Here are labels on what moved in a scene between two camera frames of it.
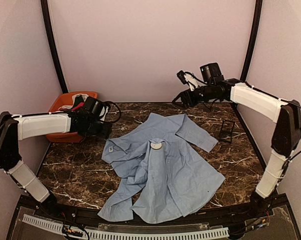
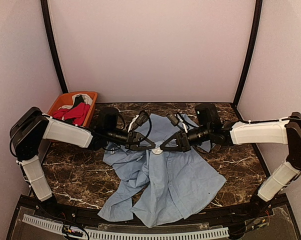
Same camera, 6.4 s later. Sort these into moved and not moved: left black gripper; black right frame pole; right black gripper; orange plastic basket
Moved: right black gripper; left black gripper
Not moved: orange plastic basket; black right frame pole
